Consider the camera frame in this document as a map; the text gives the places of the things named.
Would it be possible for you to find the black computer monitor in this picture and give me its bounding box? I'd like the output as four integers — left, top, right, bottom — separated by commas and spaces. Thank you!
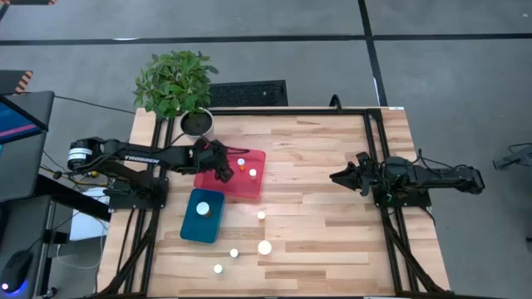
0, 90, 56, 203

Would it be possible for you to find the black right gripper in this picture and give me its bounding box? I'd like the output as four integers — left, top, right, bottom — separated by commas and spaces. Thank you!
330, 152, 390, 197

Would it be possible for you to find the green leafy plant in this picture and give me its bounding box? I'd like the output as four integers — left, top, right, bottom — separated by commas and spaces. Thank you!
132, 49, 220, 121

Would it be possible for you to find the grey operator desk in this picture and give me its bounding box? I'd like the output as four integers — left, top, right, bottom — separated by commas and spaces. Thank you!
0, 174, 113, 299

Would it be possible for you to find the translucent red plastic bin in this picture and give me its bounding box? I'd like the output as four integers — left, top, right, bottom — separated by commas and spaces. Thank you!
193, 147, 267, 199

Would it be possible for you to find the black computer mouse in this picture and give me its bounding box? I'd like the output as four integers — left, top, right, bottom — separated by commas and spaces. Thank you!
0, 250, 34, 294

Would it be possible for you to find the white box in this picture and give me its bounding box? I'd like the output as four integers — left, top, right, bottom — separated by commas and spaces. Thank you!
68, 186, 111, 242

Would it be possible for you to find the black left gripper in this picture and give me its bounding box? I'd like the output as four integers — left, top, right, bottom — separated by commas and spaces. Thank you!
191, 139, 250, 184

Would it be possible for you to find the white plant pot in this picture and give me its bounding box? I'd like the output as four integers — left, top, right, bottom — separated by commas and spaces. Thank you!
179, 108, 215, 140

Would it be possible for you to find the black aluminium table frame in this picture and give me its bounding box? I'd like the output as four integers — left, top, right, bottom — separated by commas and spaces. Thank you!
97, 106, 448, 298

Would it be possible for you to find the hazard striped floor mat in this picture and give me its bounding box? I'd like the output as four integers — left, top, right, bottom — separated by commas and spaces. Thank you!
0, 69, 34, 96

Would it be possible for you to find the grey stand base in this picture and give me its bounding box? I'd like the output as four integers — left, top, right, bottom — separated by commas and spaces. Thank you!
492, 143, 532, 171

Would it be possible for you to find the blue plastic bin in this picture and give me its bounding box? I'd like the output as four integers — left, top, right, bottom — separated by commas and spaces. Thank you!
179, 188, 226, 245

